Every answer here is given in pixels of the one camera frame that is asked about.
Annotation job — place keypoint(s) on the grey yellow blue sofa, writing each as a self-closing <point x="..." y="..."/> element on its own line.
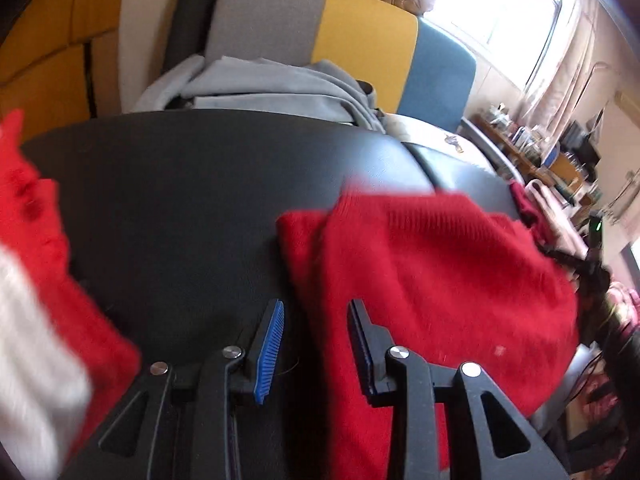
<point x="365" y="40"/>

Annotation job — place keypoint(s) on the pink cloth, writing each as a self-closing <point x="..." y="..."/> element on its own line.
<point x="560" y="220"/>

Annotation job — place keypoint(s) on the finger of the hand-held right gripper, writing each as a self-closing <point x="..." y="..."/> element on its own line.
<point x="562" y="256"/>

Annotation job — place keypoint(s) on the grey hoodie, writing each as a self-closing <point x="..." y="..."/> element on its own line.
<point x="280" y="87"/>

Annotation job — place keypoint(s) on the bright window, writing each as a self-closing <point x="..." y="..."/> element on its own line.
<point x="505" y="15"/>

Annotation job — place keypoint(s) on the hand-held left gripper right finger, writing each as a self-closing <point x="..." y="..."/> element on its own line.
<point x="361" y="352"/>

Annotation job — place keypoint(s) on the white printed garment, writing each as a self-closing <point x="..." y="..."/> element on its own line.
<point x="435" y="135"/>

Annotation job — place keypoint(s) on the dark red cloth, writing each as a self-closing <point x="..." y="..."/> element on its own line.
<point x="525" y="205"/>

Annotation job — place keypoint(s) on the red knit sweater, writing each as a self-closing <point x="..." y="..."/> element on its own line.
<point x="440" y="280"/>

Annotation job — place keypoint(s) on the wooden cabinet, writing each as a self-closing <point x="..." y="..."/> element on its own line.
<point x="45" y="70"/>

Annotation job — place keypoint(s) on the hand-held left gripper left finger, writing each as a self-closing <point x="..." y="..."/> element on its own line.
<point x="268" y="356"/>

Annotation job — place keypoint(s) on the cluttered wooden desk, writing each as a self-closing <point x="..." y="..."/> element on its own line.
<point x="540" y="155"/>

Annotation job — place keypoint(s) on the red and white cloth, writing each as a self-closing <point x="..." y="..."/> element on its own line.
<point x="40" y="270"/>

